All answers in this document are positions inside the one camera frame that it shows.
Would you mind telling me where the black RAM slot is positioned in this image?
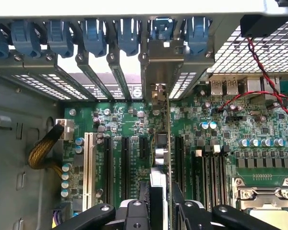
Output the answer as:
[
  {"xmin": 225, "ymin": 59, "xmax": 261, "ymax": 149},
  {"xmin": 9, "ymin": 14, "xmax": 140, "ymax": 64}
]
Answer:
[
  {"xmin": 212, "ymin": 153, "xmax": 221, "ymax": 209},
  {"xmin": 204, "ymin": 150, "xmax": 213, "ymax": 212},
  {"xmin": 192, "ymin": 149, "xmax": 204, "ymax": 207},
  {"xmin": 220, "ymin": 153, "xmax": 228, "ymax": 207}
]

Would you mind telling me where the long black expansion slot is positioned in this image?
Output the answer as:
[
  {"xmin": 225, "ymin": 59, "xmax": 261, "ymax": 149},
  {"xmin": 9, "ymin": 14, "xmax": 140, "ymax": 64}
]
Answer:
[
  {"xmin": 120, "ymin": 136, "xmax": 131, "ymax": 200},
  {"xmin": 102, "ymin": 135, "xmax": 113, "ymax": 205},
  {"xmin": 174, "ymin": 136, "xmax": 185, "ymax": 190}
]

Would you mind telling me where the white PCI expansion slot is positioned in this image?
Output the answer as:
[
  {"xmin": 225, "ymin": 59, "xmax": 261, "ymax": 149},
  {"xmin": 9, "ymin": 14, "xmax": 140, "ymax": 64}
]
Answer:
[{"xmin": 82, "ymin": 131, "xmax": 95, "ymax": 212}]

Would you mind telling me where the short black expansion slot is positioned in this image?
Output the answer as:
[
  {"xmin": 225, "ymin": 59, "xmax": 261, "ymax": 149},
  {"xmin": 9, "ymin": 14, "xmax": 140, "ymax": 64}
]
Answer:
[{"xmin": 139, "ymin": 136, "xmax": 150, "ymax": 161}]

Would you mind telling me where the metal CPU socket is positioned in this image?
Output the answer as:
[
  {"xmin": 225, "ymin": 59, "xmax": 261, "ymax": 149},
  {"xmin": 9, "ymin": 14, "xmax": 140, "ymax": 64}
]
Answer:
[{"xmin": 231, "ymin": 176, "xmax": 288, "ymax": 230}]

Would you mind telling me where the green motherboard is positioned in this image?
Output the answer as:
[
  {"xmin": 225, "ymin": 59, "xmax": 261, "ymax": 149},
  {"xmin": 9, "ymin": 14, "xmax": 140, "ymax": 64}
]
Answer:
[{"xmin": 61, "ymin": 78, "xmax": 288, "ymax": 230}]

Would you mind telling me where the white power connector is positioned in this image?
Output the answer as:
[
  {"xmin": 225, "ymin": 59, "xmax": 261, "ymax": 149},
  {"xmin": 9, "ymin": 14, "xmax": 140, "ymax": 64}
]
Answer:
[{"xmin": 55, "ymin": 118, "xmax": 75, "ymax": 141}]

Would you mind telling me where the perforated metal slot cover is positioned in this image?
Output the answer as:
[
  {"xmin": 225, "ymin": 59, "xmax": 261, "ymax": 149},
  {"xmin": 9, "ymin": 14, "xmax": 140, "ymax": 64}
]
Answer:
[
  {"xmin": 24, "ymin": 57, "xmax": 96, "ymax": 101},
  {"xmin": 0, "ymin": 54, "xmax": 72, "ymax": 101},
  {"xmin": 169, "ymin": 54, "xmax": 216, "ymax": 100}
]

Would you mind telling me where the silver USB port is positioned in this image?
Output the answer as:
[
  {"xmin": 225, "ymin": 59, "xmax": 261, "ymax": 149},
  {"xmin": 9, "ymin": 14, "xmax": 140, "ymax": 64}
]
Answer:
[
  {"xmin": 226, "ymin": 79, "xmax": 239, "ymax": 95},
  {"xmin": 211, "ymin": 79, "xmax": 224, "ymax": 96}
]

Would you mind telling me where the grey metal PC case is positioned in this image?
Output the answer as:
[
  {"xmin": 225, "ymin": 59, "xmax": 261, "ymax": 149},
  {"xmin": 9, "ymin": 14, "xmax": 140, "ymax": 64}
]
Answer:
[{"xmin": 0, "ymin": 0, "xmax": 288, "ymax": 230}]

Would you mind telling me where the black case fan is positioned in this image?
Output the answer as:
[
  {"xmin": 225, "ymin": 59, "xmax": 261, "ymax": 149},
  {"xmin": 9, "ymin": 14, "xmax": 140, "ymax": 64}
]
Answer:
[{"xmin": 240, "ymin": 14, "xmax": 288, "ymax": 38}]

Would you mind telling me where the purple yellow wire connector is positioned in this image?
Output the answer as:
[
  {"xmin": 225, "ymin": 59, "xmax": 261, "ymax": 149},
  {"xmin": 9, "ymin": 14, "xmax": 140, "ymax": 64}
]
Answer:
[{"xmin": 51, "ymin": 203, "xmax": 73, "ymax": 230}]

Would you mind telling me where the yellow black braided cable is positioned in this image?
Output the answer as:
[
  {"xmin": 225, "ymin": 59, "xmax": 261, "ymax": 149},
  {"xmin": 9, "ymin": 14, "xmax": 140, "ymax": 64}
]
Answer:
[{"xmin": 27, "ymin": 124, "xmax": 65, "ymax": 178}]

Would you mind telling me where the red black twisted wire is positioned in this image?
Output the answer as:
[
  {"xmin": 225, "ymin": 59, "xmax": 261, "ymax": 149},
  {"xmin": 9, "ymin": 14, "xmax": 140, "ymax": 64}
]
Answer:
[{"xmin": 217, "ymin": 37, "xmax": 288, "ymax": 120}]

